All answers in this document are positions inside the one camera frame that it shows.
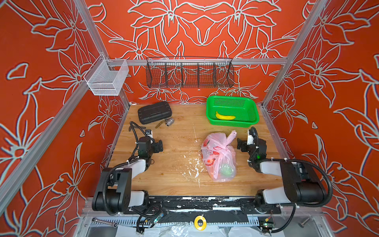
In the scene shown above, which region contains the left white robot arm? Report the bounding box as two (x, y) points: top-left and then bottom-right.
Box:
(91, 121), (163, 216)

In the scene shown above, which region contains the pink plastic bag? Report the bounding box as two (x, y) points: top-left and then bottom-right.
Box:
(201, 130), (237, 182)

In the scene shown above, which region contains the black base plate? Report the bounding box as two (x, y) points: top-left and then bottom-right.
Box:
(124, 195), (282, 215)

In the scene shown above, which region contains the yellow tape roll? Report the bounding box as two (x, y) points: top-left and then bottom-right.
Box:
(193, 215), (207, 231)

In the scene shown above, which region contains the black hex key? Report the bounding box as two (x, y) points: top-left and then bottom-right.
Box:
(128, 124), (146, 132)

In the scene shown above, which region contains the metal wrench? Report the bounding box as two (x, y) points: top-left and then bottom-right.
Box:
(92, 217), (118, 228)

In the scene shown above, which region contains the yellow banana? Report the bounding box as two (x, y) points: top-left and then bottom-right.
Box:
(216, 112), (236, 120)

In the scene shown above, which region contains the black wire basket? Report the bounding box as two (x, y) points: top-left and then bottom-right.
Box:
(146, 56), (235, 89)

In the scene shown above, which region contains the black tool case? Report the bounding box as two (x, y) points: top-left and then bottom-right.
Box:
(138, 101), (172, 124)

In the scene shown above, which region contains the green fruit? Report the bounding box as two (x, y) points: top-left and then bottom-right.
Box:
(219, 164), (234, 177)

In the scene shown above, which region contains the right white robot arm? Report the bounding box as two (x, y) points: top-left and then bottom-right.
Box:
(237, 127), (333, 212)

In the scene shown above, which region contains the clear plastic bin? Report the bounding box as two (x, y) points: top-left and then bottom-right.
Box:
(84, 54), (129, 96)

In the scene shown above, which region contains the green plastic basket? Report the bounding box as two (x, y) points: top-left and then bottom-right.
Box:
(206, 96), (260, 128)

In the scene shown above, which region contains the metal drill chuck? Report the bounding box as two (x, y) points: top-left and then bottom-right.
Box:
(155, 118), (175, 128)

